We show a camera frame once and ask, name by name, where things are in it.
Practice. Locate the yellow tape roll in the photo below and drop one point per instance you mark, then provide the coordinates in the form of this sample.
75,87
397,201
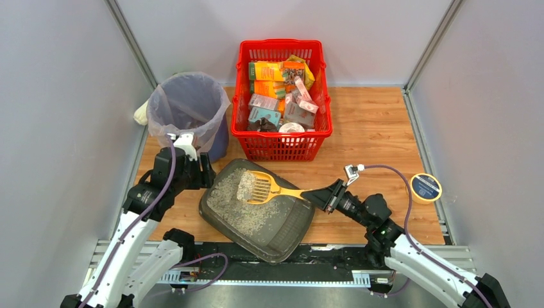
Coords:
425,188

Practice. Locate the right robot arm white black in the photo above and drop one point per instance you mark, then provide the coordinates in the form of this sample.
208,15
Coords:
389,245

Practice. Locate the grey pink box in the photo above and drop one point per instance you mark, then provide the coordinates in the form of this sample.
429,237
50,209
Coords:
264,102

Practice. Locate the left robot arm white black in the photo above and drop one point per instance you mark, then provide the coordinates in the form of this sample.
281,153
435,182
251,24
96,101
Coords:
116,281

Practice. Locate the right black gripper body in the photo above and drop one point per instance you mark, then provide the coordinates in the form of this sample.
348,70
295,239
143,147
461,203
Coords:
333,197

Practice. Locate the grey litter box tray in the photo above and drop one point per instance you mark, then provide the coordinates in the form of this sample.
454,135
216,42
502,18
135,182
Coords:
271,231

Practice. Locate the dark brown cloth in basket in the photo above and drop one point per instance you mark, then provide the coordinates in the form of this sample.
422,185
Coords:
262,125

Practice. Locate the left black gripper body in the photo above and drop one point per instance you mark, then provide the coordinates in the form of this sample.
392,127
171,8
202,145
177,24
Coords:
204,174

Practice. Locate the litter clump on scoop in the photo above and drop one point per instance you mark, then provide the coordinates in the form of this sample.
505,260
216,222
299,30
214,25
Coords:
246,186

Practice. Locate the yellow litter scoop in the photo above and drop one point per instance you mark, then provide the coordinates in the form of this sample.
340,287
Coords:
266,188

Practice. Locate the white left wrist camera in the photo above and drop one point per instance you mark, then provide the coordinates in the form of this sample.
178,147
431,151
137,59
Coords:
185,143

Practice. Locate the orange box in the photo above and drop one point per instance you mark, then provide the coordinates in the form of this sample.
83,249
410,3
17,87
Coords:
273,89
266,71

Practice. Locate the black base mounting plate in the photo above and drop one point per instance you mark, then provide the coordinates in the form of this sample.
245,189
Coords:
310,265

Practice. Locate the white tape roll in basket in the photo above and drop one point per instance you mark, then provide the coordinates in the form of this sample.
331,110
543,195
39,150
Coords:
291,128

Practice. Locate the yellow snack bag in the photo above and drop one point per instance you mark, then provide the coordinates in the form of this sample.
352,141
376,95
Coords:
308,75

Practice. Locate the purple trash bin with bag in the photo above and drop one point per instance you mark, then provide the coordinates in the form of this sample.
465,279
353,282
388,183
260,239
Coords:
190,102

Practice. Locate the orange box top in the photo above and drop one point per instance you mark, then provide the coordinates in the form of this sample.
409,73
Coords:
266,71

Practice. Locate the red plastic basket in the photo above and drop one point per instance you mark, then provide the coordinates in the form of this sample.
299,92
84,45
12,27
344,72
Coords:
263,146

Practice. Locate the teal sponge box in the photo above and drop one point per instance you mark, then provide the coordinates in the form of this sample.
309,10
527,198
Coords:
257,113

